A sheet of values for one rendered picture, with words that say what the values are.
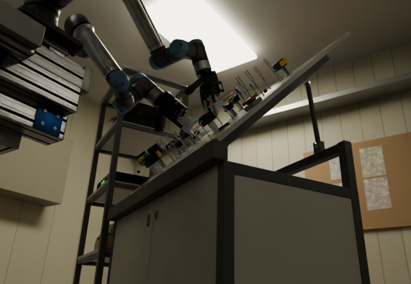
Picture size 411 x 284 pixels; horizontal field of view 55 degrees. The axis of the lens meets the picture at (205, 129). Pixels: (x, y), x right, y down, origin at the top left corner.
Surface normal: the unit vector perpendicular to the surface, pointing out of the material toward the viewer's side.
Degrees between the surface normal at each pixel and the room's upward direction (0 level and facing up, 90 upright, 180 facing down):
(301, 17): 180
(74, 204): 90
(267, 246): 90
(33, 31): 90
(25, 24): 90
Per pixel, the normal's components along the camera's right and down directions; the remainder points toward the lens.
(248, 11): -0.03, 0.91
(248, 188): 0.48, -0.36
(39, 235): 0.82, -0.22
